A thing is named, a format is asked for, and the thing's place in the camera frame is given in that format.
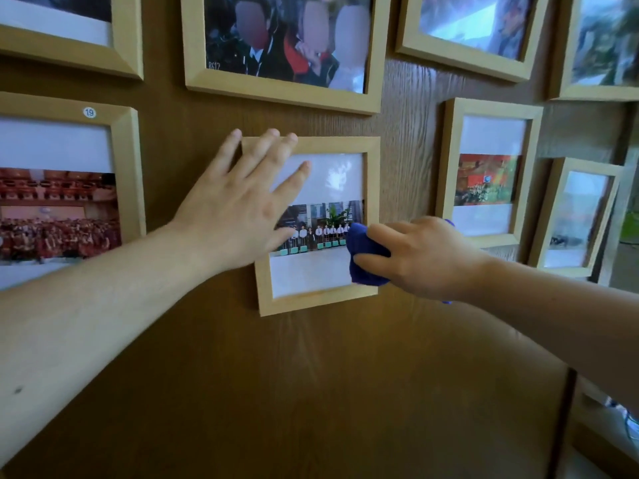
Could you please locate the person's left forearm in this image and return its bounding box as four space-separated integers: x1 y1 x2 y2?
0 222 221 467

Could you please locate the blue cleaning cloth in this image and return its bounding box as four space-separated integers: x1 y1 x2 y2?
346 219 456 305

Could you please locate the person's left hand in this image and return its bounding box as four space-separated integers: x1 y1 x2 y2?
169 128 312 276

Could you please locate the person's right forearm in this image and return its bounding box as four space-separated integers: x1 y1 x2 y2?
464 254 639 419

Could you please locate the small wooden photo frame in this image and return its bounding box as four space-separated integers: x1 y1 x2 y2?
241 136 381 317

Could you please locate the array of wooden picture frames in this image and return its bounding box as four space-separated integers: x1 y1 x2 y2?
0 0 639 293

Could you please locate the person's right hand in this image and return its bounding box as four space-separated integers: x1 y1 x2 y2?
352 217 493 302

